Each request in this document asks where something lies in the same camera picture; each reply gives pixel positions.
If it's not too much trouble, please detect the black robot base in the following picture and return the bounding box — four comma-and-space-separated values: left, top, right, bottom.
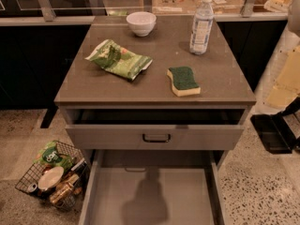
250, 97, 300, 154

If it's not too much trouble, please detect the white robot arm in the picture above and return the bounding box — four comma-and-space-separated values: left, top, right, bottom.
264, 0, 300, 109

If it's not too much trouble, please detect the clear plastic water bottle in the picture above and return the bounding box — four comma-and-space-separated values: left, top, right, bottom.
189, 0, 214, 55

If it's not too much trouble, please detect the grey top drawer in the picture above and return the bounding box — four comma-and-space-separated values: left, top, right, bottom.
67, 109, 244, 150

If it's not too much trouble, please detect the grey middle drawer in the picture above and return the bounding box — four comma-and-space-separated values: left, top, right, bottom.
79, 150, 230, 225

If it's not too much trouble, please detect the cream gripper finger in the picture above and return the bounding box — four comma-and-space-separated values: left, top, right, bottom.
276, 45, 300, 93
266, 86, 297, 109

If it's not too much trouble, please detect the brown bottle in basket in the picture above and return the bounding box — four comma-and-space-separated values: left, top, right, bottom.
50, 183, 73, 204

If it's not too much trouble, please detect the green snack bag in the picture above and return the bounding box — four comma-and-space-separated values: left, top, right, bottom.
86, 39, 153, 81

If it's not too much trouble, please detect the grey drawer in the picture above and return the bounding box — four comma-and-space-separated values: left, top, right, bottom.
67, 109, 244, 150
79, 150, 230, 225

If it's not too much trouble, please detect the grey drawer cabinet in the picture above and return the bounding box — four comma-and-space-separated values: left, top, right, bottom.
53, 14, 257, 225

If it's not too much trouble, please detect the white ceramic bowl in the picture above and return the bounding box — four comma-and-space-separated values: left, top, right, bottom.
126, 11, 157, 37

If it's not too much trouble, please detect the white bowl in basket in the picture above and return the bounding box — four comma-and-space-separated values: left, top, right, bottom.
37, 167, 64, 190

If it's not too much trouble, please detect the black wire basket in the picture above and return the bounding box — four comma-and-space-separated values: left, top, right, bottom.
15, 141, 90, 211

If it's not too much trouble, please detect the green chip bag in basket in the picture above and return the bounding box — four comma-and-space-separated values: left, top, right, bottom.
34, 141, 73, 171

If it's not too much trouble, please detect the soda can in basket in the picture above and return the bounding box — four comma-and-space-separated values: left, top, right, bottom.
27, 183, 38, 194

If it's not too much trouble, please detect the green and yellow sponge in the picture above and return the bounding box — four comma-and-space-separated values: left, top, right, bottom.
167, 67, 201, 97

